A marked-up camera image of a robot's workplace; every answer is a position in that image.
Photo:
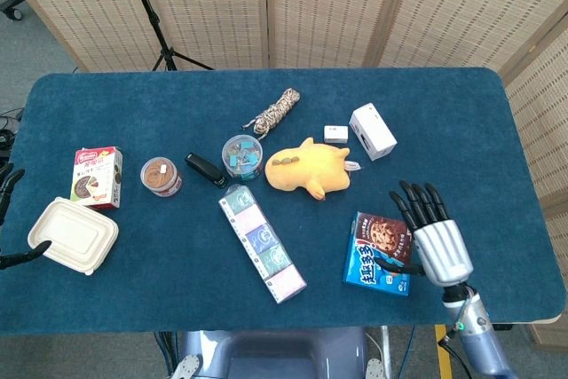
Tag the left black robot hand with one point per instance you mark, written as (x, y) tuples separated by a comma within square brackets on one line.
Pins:
[(18, 257)]

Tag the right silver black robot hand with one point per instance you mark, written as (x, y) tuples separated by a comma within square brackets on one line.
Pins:
[(441, 250)]

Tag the yellow plush dinosaur toy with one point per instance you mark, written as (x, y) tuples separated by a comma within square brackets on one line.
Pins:
[(310, 170)]

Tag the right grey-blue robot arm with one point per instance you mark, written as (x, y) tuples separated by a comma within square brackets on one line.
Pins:
[(477, 339)]

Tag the blue chocolate cookie box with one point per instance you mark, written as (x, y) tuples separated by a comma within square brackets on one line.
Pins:
[(368, 263)]

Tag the red white biscuit box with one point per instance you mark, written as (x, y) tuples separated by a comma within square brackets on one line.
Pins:
[(95, 179)]

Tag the large white cardboard box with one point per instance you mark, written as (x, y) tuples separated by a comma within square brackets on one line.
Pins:
[(373, 132)]

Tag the beige lidded lunch container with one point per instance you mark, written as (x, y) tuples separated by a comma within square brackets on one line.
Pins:
[(73, 234)]

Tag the small white charger block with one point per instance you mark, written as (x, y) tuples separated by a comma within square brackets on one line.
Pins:
[(335, 134)]

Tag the clear jar of rubber bands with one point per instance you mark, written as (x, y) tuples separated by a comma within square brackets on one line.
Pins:
[(160, 177)]

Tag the long multicolour tissue pack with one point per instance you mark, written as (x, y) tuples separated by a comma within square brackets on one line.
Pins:
[(262, 243)]

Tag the grey-blue robot torso base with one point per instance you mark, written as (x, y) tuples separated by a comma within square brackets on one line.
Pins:
[(275, 352)]

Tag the black stapler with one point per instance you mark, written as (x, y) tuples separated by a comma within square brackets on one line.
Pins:
[(205, 169)]

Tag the blue table mat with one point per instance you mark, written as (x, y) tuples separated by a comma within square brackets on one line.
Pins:
[(177, 108)]

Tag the clear jar of binder clips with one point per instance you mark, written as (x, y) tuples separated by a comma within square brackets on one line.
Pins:
[(242, 158)]

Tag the bamboo folding screen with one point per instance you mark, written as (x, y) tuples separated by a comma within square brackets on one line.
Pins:
[(333, 6)]

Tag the black tripod stand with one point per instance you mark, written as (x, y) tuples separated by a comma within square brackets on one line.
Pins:
[(153, 19)]

